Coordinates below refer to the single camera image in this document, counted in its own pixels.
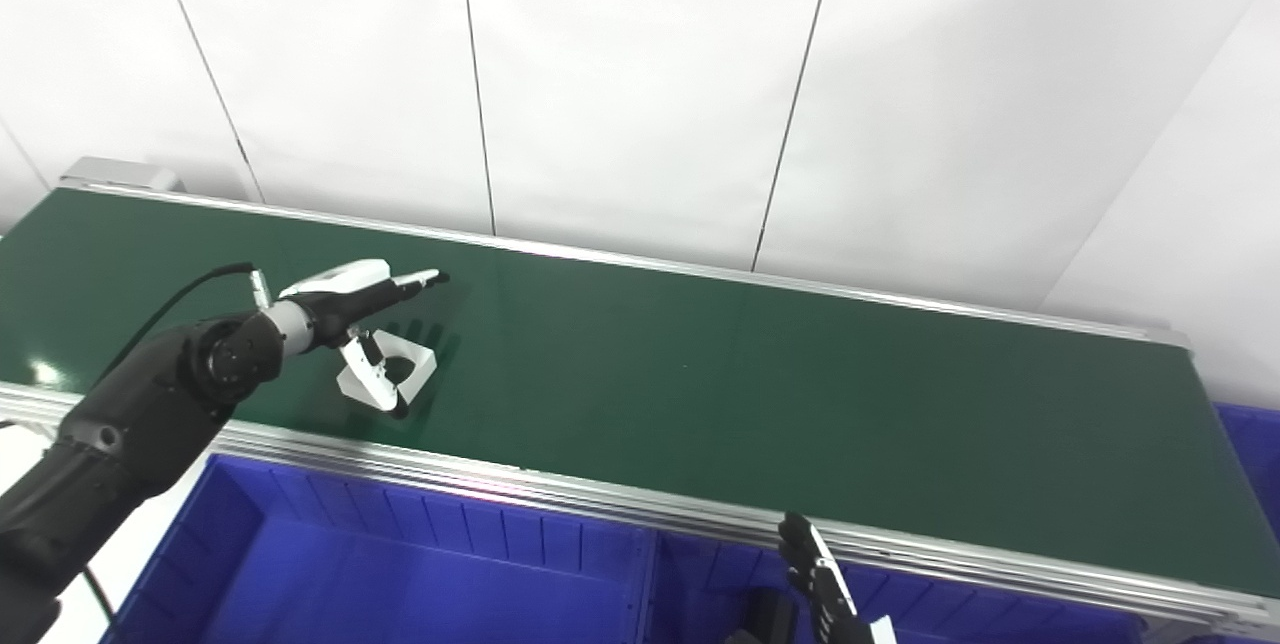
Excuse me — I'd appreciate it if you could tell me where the white square part with hole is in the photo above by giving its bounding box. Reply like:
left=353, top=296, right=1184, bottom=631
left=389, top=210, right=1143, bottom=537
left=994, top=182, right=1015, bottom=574
left=337, top=329, right=437, bottom=413

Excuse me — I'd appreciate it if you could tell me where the black wrist cable with plug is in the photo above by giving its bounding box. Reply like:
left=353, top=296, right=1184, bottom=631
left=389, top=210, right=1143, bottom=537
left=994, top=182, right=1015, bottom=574
left=82, top=262, right=274, bottom=644

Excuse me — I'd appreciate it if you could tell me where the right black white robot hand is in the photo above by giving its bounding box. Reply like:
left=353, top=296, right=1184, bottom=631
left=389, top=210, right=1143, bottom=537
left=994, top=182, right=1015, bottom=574
left=778, top=511, right=898, bottom=644

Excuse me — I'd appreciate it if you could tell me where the green conveyor belt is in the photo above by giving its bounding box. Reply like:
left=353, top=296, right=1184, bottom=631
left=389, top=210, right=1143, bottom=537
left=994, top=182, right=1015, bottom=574
left=0, top=186, right=1280, bottom=598
left=0, top=179, right=1280, bottom=641

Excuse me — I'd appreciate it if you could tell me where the grey conveyor motor housing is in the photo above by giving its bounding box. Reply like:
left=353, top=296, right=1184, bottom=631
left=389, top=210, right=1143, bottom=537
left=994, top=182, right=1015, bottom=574
left=60, top=156, right=187, bottom=193

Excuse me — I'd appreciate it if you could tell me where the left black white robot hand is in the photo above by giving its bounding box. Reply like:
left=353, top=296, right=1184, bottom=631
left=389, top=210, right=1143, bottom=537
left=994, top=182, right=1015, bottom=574
left=280, top=259, right=451, bottom=421

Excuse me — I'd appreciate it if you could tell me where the blue plastic bin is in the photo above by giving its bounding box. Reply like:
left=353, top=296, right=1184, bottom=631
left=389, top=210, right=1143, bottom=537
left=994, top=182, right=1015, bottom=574
left=1213, top=402, right=1280, bottom=541
left=640, top=529, right=1151, bottom=644
left=100, top=454, right=661, bottom=644

